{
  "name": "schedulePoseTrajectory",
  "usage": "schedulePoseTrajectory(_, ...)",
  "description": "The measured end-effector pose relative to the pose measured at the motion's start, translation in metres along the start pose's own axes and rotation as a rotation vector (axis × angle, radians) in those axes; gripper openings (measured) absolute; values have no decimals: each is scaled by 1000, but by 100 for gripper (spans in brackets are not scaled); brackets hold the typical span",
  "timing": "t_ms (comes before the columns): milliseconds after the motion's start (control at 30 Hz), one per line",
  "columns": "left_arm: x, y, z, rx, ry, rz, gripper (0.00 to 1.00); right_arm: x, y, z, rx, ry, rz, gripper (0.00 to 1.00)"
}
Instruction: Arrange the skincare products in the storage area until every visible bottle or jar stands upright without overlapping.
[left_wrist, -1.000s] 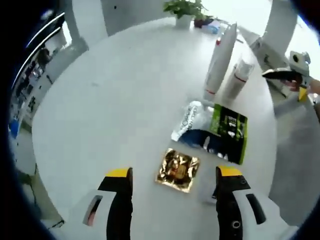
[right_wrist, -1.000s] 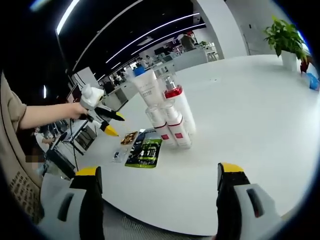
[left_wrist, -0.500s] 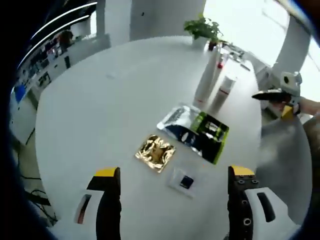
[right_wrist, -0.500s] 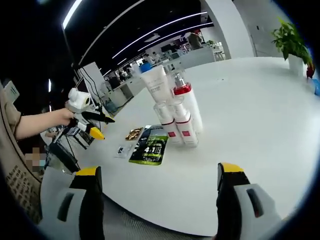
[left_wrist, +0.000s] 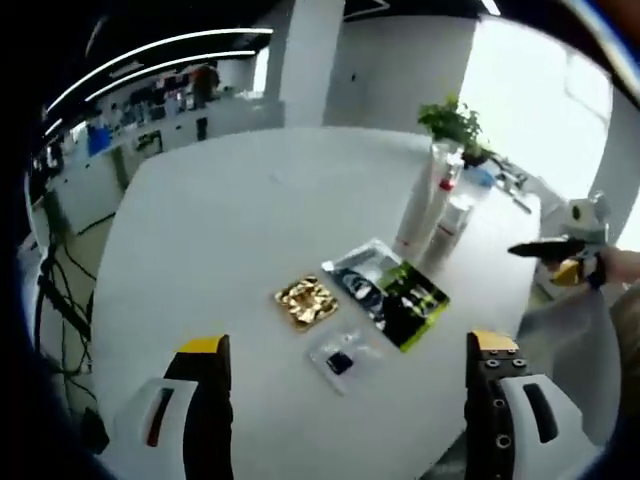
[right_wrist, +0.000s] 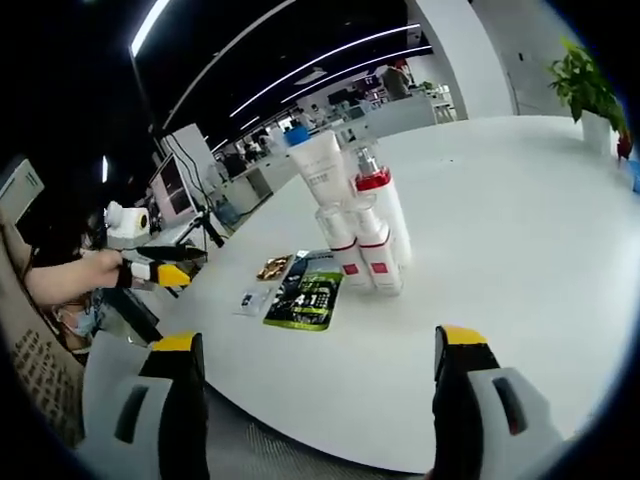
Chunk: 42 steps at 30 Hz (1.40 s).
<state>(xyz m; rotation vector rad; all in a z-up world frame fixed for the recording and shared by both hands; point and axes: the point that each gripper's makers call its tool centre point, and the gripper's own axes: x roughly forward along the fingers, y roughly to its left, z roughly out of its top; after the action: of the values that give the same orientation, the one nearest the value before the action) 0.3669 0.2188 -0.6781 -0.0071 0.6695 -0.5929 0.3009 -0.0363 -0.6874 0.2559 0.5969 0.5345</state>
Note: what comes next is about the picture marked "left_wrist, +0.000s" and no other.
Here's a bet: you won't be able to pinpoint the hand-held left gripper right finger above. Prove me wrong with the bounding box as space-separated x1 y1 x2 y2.
464 329 609 480

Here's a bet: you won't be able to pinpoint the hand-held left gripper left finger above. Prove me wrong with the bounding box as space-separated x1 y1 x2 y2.
113 333 235 480

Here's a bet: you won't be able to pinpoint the white bottle red square label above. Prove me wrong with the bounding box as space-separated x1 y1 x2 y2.
422 194 476 269

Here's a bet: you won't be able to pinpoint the white pump bottle red collar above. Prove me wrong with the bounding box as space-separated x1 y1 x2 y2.
422 152 466 251

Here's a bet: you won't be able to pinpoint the green black sachet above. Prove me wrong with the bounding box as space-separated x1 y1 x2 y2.
372 259 451 354

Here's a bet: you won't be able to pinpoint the white skincare tube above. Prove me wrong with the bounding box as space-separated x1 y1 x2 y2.
394 142 451 251

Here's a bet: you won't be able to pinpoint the gold foil sachet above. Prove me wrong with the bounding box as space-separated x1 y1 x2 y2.
273 273 339 333

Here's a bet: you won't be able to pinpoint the clear small sachet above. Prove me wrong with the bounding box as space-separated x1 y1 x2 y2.
307 327 389 397

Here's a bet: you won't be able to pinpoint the dark blue silver sachet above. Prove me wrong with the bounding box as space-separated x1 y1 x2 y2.
320 238 406 322

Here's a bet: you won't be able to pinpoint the blue storage box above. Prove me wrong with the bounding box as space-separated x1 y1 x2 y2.
87 130 113 157

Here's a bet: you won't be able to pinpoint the person's right hand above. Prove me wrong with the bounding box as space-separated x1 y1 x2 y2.
601 246 640 289

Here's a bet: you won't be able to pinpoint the dark desk clutter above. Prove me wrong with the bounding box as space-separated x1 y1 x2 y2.
492 154 534 214

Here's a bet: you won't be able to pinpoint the grey mesh office chair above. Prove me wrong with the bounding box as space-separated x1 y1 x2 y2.
517 287 631 447

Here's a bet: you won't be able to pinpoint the person's beige shirt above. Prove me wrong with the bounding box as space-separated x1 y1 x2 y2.
609 284 640 394

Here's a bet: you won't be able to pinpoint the blue packet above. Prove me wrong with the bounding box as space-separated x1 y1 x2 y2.
462 167 497 190

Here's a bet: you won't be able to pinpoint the small dark plant pot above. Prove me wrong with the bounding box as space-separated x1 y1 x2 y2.
459 142 496 169

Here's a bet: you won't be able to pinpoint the potted green plant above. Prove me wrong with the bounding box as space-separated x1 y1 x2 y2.
417 92 484 152

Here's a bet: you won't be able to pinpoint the black laptop stand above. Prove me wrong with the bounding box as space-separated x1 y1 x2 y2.
37 249 94 342

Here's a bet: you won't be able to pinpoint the white office counter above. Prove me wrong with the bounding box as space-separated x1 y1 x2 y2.
29 94 286 237

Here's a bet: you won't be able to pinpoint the long ceiling light strip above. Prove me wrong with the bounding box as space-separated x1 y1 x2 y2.
87 49 269 102
47 28 274 109

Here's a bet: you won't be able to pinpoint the black floor cables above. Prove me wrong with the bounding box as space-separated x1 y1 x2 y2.
29 189 101 397

